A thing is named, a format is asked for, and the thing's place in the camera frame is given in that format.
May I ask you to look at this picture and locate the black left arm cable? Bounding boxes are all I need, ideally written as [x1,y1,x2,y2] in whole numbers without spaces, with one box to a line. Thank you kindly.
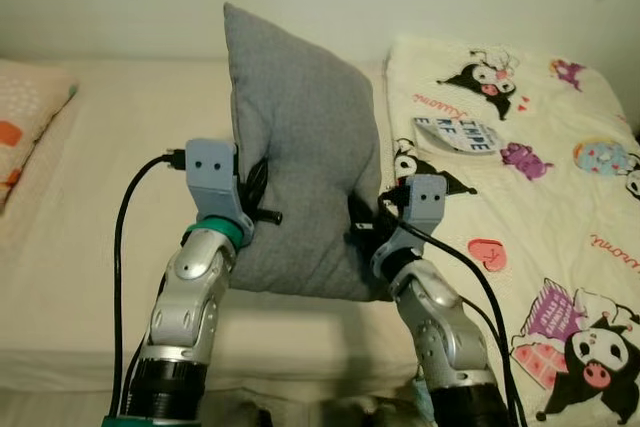
[108,151,191,420]

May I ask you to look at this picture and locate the cream cartoon print blanket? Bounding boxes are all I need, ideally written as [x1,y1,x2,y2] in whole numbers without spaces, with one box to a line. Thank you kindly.
[385,35,640,426]

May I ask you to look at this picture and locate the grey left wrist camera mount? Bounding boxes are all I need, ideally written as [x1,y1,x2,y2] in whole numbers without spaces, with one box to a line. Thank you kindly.
[185,139,256,248]

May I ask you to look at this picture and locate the white sheeted bed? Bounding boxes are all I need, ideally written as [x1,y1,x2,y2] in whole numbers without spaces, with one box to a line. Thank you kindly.
[0,57,640,395]

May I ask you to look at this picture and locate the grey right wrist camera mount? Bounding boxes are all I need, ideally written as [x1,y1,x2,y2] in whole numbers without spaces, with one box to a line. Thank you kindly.
[372,175,448,284]

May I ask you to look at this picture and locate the pink patterned pillow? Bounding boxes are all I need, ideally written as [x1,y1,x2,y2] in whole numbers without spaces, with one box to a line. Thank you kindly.
[0,59,79,214]

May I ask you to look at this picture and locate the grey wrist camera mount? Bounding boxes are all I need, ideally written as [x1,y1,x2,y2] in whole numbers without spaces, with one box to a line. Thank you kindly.
[185,139,256,248]
[372,175,448,284]

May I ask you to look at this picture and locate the grey fabric pillow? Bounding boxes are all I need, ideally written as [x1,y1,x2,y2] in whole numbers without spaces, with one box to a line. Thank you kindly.
[222,3,393,301]

